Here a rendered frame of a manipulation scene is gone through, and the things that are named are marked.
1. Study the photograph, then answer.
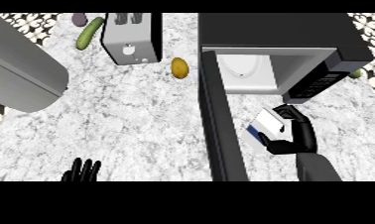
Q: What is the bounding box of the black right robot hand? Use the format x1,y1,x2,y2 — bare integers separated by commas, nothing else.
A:
259,103,319,156

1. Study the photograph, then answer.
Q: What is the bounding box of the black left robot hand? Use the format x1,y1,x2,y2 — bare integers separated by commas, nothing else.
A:
61,158,102,182

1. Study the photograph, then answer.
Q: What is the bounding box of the white and blue milk carton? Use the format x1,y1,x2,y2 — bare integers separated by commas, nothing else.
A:
240,107,287,153

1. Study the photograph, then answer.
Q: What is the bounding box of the dark grey microwave door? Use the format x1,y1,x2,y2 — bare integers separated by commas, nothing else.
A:
198,50,251,182

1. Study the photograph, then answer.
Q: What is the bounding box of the black microwave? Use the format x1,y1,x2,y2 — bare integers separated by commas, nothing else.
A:
198,12,375,105

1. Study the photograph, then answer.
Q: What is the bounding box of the small green vegetable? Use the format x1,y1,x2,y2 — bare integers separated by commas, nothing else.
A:
347,67,365,79

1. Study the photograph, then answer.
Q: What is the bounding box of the large grey rounded appliance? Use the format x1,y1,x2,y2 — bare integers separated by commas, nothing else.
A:
0,17,71,114

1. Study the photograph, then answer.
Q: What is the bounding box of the yellow potato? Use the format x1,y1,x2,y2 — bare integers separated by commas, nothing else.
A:
170,56,191,80

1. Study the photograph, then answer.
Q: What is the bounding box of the silver toaster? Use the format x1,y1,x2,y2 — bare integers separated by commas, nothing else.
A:
99,12,164,66

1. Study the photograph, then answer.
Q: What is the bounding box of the green cucumber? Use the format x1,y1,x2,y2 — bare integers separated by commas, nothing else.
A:
76,16,105,52

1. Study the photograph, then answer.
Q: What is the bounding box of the purple eggplant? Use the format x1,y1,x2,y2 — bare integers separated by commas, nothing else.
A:
71,12,91,28

